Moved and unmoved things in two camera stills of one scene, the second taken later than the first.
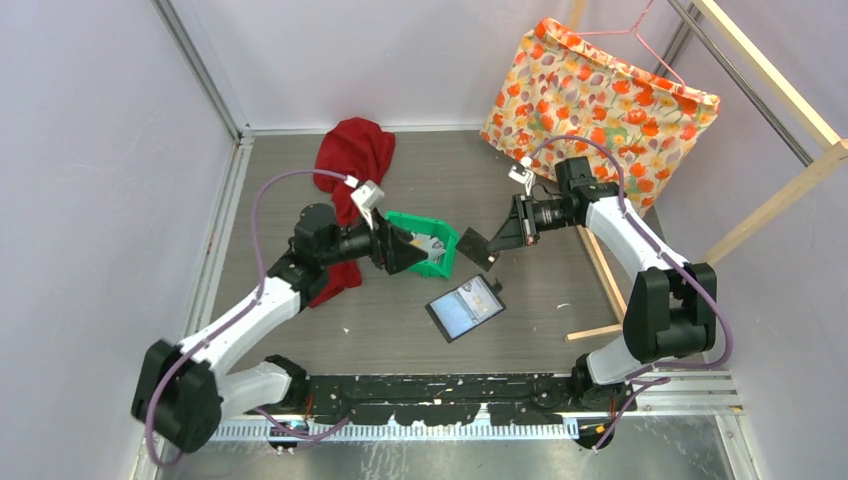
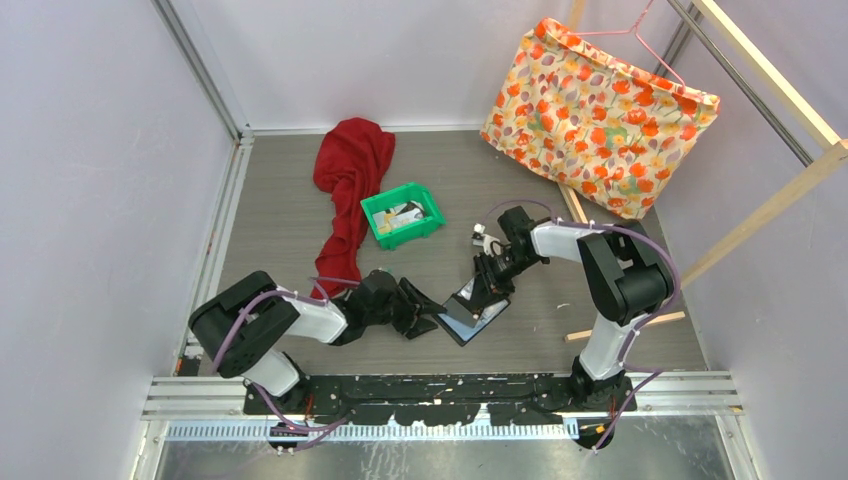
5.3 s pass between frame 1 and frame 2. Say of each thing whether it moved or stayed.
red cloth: stayed
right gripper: moved
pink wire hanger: stayed
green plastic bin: moved
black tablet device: stayed
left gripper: moved
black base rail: stayed
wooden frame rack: stayed
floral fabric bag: stayed
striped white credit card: moved
